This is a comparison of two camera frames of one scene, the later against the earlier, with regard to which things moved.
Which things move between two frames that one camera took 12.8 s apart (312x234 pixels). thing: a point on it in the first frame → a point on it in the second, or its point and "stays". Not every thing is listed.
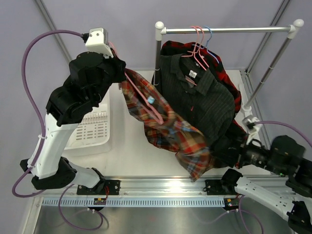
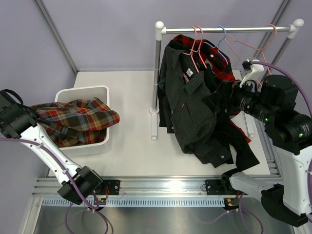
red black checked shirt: x=209 y=59 → x=216 y=61
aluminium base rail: x=177 y=186 stays
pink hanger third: x=198 y=50 stays
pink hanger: x=140 y=94 → x=258 y=82
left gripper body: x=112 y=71 → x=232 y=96
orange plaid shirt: x=163 y=128 → x=77 y=122
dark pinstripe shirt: x=193 y=94 stays
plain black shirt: x=225 y=153 → x=242 y=155
